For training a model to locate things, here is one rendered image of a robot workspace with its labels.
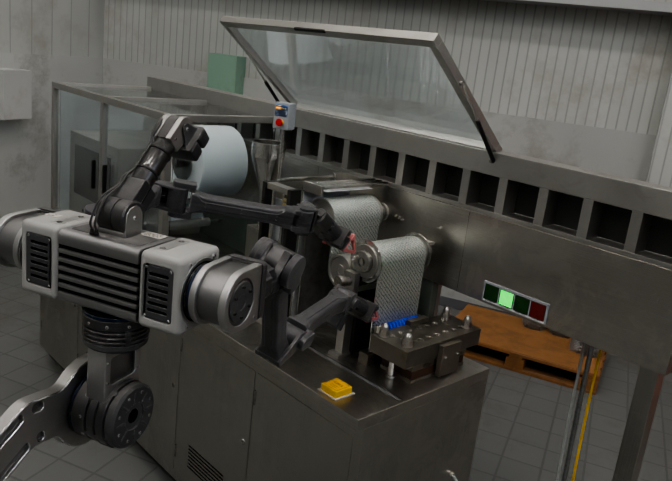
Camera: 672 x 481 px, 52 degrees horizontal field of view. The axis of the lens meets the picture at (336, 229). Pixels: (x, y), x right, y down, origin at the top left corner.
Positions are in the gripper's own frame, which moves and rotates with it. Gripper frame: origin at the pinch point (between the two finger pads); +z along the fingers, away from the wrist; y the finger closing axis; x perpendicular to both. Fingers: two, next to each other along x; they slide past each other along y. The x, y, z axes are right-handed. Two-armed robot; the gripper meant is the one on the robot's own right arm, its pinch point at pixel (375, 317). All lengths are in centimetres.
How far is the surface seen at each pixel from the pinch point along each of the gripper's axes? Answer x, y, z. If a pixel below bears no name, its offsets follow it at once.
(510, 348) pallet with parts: 33, -74, 240
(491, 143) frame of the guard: 68, 14, -5
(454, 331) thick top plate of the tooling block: 8.5, 16.8, 21.5
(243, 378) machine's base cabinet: -41, -33, -9
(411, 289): 14.8, 0.2, 10.7
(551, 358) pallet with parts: 39, -50, 250
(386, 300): 6.7, 0.3, 0.8
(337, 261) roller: 11.3, -19.9, -8.5
